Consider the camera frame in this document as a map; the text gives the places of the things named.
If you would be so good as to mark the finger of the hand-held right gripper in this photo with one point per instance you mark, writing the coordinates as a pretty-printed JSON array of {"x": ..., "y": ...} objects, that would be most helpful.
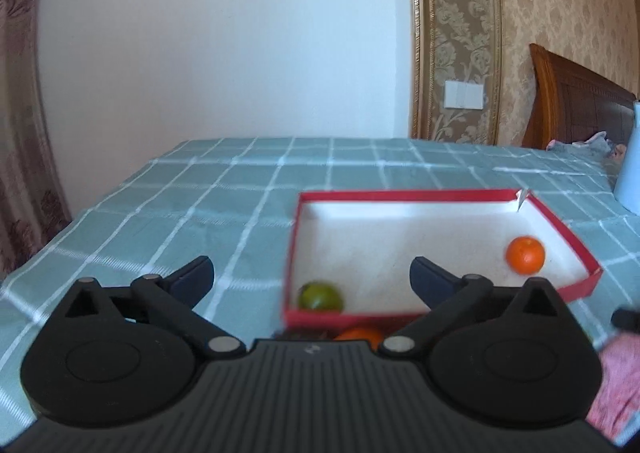
[{"x": 627, "y": 319}]

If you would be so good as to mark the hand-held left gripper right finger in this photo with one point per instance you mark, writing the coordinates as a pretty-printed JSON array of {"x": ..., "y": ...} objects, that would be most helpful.
[{"x": 429, "y": 280}]

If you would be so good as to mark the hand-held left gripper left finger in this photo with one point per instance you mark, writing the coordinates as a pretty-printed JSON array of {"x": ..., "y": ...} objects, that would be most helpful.
[{"x": 192, "y": 278}]

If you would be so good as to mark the red cardboard box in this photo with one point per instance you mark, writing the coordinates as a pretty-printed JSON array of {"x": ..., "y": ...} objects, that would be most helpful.
[{"x": 400, "y": 238}]

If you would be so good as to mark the large orange mandarin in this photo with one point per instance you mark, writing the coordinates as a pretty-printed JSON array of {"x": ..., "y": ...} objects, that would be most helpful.
[{"x": 360, "y": 333}]

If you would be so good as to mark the pink towel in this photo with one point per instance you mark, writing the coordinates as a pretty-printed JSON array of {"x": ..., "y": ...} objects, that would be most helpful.
[{"x": 620, "y": 383}]

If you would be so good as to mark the green checked tablecloth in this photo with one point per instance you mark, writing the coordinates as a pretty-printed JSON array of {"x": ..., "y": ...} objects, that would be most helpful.
[{"x": 190, "y": 193}]

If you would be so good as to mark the small orange mandarin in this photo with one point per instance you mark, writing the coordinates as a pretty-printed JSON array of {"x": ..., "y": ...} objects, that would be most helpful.
[{"x": 525, "y": 255}]

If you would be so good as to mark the green mandarin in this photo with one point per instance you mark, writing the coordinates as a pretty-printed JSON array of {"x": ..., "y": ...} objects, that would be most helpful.
[{"x": 320, "y": 297}]

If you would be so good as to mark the white plastic container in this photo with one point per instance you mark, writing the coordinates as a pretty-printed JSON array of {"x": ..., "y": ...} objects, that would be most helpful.
[{"x": 630, "y": 168}]

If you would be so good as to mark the floral bedding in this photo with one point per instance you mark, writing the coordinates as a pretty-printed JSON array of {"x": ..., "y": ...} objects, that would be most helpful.
[{"x": 585, "y": 144}]

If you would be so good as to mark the wooden headboard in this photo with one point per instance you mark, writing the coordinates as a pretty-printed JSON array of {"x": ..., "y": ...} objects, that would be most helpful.
[{"x": 575, "y": 108}]

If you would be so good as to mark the patterned brown curtain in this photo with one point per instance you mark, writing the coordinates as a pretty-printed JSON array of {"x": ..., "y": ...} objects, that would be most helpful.
[{"x": 20, "y": 133}]

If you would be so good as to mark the white wall switch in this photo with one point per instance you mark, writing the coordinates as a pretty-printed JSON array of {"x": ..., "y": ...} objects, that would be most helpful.
[{"x": 464, "y": 95}]

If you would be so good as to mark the gold wall moulding frame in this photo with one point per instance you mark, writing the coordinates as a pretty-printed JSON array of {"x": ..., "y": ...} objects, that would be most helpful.
[{"x": 425, "y": 33}]

